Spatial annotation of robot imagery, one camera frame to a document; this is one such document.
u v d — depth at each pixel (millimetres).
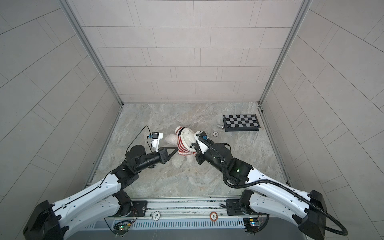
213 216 693
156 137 654
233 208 710
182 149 676
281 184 450
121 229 653
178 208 733
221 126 1012
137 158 553
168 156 664
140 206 717
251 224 681
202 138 575
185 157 788
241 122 1018
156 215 693
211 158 510
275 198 444
